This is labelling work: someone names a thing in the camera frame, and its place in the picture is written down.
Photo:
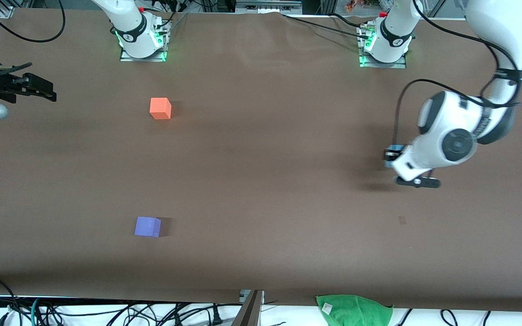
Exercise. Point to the grey metal post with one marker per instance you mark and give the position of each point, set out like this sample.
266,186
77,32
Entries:
248,312

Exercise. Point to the grey metal frame box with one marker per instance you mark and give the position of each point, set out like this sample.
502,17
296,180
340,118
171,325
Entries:
268,6

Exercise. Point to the brown table cover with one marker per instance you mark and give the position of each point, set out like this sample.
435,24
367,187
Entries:
261,203

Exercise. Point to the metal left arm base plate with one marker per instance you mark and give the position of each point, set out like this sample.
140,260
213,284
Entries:
403,63

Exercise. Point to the green cloth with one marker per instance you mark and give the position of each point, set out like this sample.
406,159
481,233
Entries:
356,311

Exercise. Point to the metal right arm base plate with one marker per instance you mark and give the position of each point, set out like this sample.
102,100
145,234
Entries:
166,43

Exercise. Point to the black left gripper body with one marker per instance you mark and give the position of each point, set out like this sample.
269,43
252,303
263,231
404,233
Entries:
388,155

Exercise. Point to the blue cube block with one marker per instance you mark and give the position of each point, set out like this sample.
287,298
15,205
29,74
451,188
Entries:
396,147

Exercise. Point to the aluminium frame profile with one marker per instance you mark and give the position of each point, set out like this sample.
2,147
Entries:
2,9

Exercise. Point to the orange toy figure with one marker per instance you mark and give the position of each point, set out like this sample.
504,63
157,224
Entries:
354,5

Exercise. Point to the purple cube block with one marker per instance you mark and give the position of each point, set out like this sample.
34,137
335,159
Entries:
147,227

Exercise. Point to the orange cube block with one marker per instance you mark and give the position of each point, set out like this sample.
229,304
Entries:
159,108

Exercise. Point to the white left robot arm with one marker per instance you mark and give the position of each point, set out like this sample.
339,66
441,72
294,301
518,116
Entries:
447,117

